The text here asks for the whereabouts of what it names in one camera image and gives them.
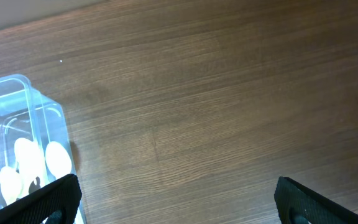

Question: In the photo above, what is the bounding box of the white plastic spoon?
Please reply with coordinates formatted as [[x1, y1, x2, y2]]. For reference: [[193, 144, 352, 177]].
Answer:
[[14, 138, 48, 197], [45, 141, 72, 179]]

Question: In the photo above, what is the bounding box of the right clear plastic container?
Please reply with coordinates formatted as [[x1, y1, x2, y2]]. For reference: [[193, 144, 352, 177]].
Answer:
[[0, 74, 74, 209]]

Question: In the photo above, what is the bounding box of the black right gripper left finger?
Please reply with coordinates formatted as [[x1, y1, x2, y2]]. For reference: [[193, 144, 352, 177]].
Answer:
[[0, 174, 82, 224]]

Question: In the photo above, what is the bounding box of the yellow plastic spoon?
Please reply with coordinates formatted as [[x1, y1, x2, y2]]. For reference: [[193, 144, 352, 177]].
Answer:
[[0, 166, 23, 205]]

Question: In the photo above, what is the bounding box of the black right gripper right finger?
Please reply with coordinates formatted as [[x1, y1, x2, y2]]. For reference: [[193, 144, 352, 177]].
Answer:
[[274, 177, 358, 224]]

